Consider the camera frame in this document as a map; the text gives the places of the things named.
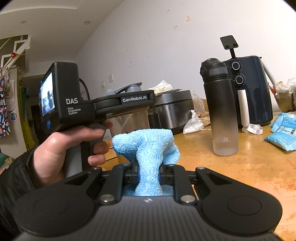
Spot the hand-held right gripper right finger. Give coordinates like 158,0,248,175
161,163,233,205

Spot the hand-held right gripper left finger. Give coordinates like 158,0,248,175
64,162,139,205

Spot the blue microfiber cloth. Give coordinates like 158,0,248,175
112,129,181,197

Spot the clear shaker bottle grey lid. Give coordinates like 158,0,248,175
105,82,152,165

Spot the person's left hand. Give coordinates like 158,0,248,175
35,120,114,188

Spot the bicycle wheel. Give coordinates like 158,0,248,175
79,77,90,101

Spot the white plastic bag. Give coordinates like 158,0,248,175
183,110,204,135

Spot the colourful hanging cloth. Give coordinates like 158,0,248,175
0,76,11,138

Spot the grey rice cooker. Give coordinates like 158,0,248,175
151,89,195,135

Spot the black gradient water bottle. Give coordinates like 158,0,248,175
200,58,239,156

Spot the white tissue pack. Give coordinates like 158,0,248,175
148,79,173,93

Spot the dark blue air fryer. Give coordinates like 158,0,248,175
222,56,274,129

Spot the blue snack packet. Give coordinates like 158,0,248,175
269,112,296,127
264,131,296,151
272,123,296,133

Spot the clear bag of packaged food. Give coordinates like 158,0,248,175
274,77,296,113

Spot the black phone stand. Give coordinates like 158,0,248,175
220,35,239,58

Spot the white strap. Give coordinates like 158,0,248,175
242,123,263,135

